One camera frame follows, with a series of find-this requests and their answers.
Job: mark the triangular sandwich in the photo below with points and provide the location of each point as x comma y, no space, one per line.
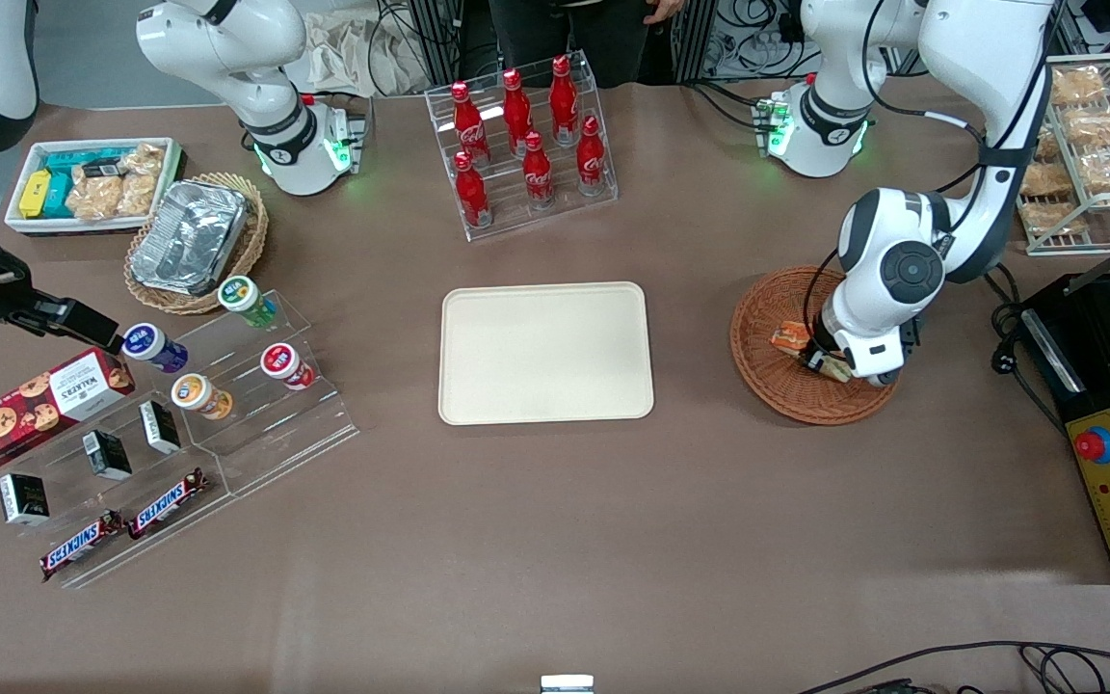
787,335

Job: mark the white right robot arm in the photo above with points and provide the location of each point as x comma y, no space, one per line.
227,48

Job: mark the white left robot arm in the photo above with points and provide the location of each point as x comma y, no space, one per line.
984,58

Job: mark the brown round wicker basket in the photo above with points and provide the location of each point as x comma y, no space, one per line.
767,386

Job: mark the light oval wicker basket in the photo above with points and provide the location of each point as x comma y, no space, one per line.
155,294

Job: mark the aluminium foil tray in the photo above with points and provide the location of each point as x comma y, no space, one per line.
191,236

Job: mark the beige rectangular tray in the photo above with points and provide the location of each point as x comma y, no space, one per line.
545,353

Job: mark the bystander bare hand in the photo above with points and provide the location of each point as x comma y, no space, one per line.
666,10

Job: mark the purple lid cup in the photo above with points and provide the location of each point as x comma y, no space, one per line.
152,347

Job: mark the white plastic snack bin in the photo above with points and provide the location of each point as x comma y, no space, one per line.
25,226

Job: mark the red Walkers cookie box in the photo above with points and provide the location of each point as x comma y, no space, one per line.
35,410

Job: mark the yellow small box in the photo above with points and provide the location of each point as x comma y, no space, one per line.
35,195

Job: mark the short teal box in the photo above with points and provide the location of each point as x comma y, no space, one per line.
58,198

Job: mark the small black box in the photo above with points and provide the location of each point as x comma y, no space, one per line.
107,455
24,499
160,427

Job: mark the orange lid cup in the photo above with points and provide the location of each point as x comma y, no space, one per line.
198,395

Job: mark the long teal box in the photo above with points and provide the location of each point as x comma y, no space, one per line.
73,159

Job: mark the green lid cup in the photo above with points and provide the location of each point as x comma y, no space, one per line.
245,297

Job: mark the clear acrylic stepped riser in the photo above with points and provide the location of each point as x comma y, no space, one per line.
285,434
73,503

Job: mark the Snickers bar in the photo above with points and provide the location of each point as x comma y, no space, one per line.
81,547
168,503

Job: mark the red lid cup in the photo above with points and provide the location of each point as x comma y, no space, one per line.
285,364

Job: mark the black table appliance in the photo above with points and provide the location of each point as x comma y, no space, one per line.
1095,337

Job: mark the red emergency stop button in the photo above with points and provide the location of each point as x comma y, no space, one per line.
1095,444

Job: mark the clear acrylic bottle rack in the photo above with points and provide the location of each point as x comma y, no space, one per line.
555,217

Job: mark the red cola bottle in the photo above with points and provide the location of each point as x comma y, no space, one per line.
472,193
469,125
538,173
592,159
517,114
564,101

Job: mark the white cloth bag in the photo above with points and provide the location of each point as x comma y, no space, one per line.
343,58

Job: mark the person in dark clothes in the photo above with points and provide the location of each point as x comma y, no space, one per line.
565,39

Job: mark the small white metal object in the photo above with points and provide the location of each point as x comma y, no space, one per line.
567,684

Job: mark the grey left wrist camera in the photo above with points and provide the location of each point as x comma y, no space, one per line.
885,378

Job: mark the aluminium frame post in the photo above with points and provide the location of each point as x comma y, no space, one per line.
437,39
695,48

